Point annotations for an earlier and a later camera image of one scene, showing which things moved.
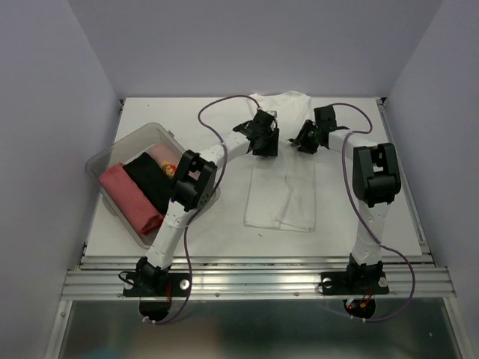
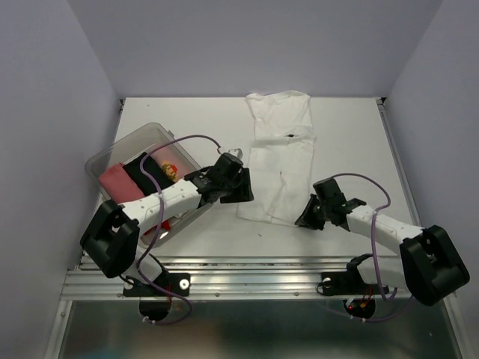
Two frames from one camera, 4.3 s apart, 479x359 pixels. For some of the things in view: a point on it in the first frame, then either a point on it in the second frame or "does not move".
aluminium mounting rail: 260,278 does not move
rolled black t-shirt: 152,179 does not move
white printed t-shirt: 281,188 does not move
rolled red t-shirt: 132,200 does not move
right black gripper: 301,137 -> 305,219
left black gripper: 270,149 -> 244,193
